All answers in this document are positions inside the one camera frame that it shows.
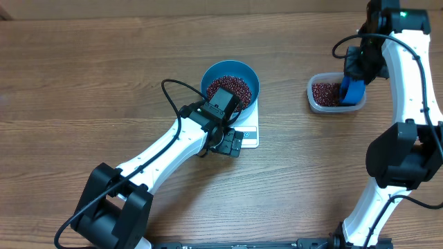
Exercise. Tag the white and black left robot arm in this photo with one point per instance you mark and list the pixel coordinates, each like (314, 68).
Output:
(116, 202)

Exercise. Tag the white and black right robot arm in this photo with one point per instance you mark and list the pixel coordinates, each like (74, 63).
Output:
(394, 45)

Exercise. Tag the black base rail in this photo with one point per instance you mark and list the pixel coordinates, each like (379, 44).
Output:
(298, 244)

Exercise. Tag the red beans in bowl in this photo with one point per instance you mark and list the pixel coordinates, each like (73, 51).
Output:
(234, 84)

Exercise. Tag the clear plastic container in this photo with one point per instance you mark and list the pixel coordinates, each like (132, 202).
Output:
(330, 78)

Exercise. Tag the white digital kitchen scale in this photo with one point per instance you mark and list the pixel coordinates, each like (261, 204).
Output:
(248, 123)

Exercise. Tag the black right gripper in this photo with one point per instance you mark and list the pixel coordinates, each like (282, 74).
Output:
(353, 71)

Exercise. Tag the teal blue bowl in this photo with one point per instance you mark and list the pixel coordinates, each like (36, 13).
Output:
(235, 69)

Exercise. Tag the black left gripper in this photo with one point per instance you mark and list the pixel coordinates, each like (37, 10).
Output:
(229, 147)

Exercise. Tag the blue plastic measuring scoop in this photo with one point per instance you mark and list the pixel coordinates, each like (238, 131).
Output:
(351, 91)

